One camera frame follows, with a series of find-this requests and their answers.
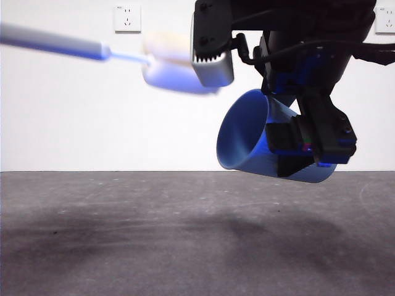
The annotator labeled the blue ribbed plastic cup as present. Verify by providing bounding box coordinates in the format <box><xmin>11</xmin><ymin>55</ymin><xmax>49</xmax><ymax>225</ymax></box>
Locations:
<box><xmin>215</xmin><ymin>88</ymin><xmax>339</xmax><ymax>184</ymax></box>

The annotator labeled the grey-handled sponge cup brush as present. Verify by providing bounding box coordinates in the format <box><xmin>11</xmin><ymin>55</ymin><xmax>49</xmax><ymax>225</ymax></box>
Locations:
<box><xmin>0</xmin><ymin>22</ymin><xmax>223</xmax><ymax>96</ymax></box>

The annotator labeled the white wall socket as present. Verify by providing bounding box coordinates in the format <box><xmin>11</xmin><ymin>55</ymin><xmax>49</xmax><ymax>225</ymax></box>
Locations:
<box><xmin>114</xmin><ymin>5</ymin><xmax>142</xmax><ymax>34</ymax></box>
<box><xmin>375</xmin><ymin>6</ymin><xmax>395</xmax><ymax>35</ymax></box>

